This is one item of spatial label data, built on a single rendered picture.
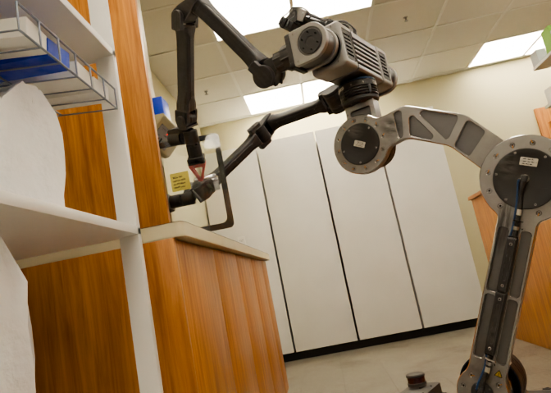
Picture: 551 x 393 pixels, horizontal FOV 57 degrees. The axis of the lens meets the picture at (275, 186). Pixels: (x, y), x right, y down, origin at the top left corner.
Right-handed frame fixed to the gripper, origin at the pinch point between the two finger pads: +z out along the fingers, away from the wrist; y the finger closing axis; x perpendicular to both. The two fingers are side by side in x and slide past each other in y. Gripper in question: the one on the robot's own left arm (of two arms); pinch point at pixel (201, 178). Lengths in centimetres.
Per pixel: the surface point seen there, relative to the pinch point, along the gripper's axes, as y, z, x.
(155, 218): 9.9, 9.8, -19.3
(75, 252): 71, -2, -28
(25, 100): 106, -41, -16
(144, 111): -8.2, -29.8, -16.6
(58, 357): 81, 21, -36
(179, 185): -3.5, 1.9, -9.3
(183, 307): 81, 15, -3
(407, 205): -272, 122, 163
